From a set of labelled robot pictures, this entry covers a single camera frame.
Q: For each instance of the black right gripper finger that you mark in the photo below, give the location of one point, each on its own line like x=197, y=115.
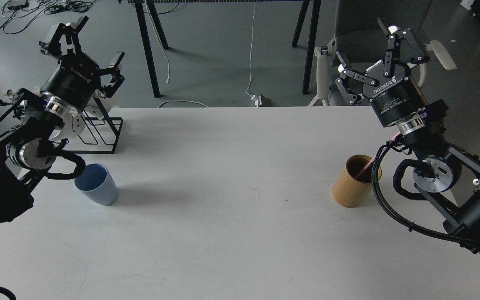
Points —
x=396, y=38
x=346, y=75

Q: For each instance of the black wire cup rack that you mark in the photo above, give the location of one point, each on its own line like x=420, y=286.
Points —
x=98, y=137

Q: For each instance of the white mug on rack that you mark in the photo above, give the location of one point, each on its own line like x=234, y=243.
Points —
x=74, y=125

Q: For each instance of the grey office chair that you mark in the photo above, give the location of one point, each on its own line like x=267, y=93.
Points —
x=359, y=37

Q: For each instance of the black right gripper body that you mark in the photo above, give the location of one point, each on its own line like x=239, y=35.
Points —
x=394, y=97

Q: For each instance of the blue cup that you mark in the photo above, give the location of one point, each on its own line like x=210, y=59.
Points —
x=97, y=184

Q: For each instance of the pink chopstick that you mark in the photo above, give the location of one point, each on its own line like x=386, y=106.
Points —
x=369, y=163

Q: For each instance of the bamboo cup holder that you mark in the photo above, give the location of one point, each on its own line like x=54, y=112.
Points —
x=347, y=191

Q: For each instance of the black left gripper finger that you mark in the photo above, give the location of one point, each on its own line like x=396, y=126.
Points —
x=114, y=70
x=52, y=46

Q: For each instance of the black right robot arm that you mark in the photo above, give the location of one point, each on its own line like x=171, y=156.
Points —
x=443, y=174

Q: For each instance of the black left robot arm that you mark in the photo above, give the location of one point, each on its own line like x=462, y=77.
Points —
x=35, y=126

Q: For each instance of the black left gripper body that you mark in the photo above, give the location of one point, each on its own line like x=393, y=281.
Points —
x=74, y=81

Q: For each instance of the black table legs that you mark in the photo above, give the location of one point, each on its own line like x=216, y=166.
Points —
x=146, y=9

